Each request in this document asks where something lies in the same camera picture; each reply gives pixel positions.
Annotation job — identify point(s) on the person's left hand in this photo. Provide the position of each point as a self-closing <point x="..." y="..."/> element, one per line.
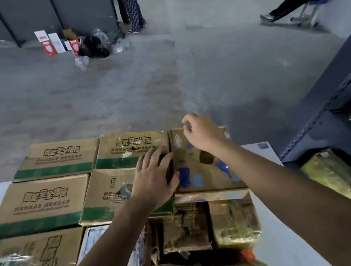
<point x="151" y="180"/>

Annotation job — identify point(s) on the person's right hand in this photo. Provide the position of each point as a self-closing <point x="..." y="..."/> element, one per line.
<point x="203" y="132"/>

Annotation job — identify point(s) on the green striped box white scuff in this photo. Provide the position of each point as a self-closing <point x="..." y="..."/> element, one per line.
<point x="125" y="145"/>

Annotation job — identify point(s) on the blue spotted cardboard box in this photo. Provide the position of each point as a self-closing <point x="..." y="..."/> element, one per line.
<point x="201" y="176"/>

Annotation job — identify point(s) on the green striped box torn hole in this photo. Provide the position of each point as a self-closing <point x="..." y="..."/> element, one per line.
<point x="102" y="193"/>

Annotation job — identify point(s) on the white-labelled small parcel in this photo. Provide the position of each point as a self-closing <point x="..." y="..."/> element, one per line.
<point x="89" y="239"/>

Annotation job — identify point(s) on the yellow-green taped parcel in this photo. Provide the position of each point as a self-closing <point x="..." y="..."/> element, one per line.
<point x="235" y="223"/>

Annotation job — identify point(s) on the green striped cardboard box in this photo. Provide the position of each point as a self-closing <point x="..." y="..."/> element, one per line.
<point x="42" y="202"/>
<point x="58" y="157"/>

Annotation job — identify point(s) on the yellow parcel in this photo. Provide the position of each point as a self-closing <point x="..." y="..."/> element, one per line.
<point x="331" y="174"/>

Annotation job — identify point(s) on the person's left forearm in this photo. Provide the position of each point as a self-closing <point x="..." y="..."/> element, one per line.
<point x="99" y="262"/>

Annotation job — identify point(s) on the person's right forearm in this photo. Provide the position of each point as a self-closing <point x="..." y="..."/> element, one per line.
<point x="318" y="202"/>

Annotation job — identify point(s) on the grey square table sticker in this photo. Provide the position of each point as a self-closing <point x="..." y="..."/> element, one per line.
<point x="263" y="145"/>

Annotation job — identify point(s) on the clear plastic bag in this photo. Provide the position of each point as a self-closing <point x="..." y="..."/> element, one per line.
<point x="121" y="46"/>
<point x="100" y="35"/>
<point x="82" y="62"/>

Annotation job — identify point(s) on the dark blue metal shelf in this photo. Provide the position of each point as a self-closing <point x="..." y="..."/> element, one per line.
<point x="322" y="110"/>

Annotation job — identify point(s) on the orange perforated plastic mat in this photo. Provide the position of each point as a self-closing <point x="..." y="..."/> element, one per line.
<point x="249" y="256"/>

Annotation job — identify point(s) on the white table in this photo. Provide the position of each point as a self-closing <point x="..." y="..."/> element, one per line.
<point x="281" y="236"/>

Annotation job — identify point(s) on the black rubbish bag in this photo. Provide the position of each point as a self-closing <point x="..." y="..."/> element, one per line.
<point x="95" y="48"/>

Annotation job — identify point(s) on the small red white carton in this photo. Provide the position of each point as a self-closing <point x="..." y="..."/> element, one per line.
<point x="75" y="47"/>

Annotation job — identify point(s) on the tall red white carton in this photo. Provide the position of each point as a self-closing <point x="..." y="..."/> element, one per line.
<point x="49" y="48"/>

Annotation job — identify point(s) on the grey folding partition screen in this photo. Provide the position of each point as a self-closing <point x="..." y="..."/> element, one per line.
<point x="79" y="8"/>

